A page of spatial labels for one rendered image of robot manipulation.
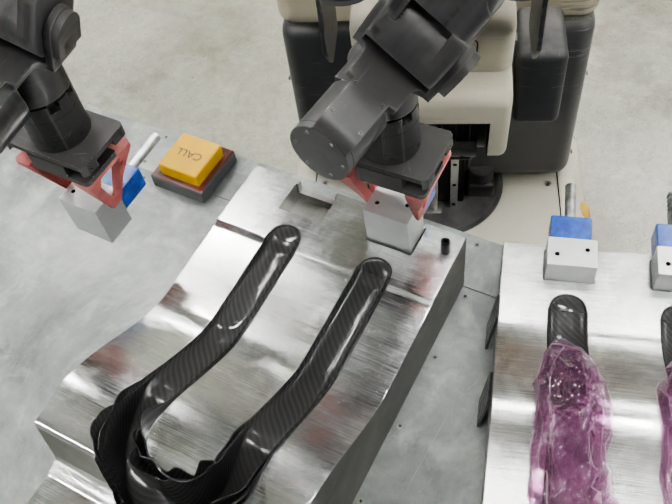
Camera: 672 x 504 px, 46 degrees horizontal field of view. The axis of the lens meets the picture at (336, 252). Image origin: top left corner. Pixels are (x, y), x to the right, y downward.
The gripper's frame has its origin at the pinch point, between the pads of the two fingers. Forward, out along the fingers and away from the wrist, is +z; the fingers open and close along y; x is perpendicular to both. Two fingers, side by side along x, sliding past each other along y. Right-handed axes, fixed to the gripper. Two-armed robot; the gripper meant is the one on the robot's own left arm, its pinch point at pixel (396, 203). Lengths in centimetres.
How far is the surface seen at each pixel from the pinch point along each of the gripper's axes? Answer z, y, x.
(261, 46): 94, -101, 106
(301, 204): 6.7, -12.7, 0.4
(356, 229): 4.1, -4.0, -2.0
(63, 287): 12.1, -36.6, -18.1
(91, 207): -3.7, -27.3, -14.5
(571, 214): 7.6, 15.5, 10.9
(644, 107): 97, 10, 121
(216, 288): 4.2, -14.4, -14.3
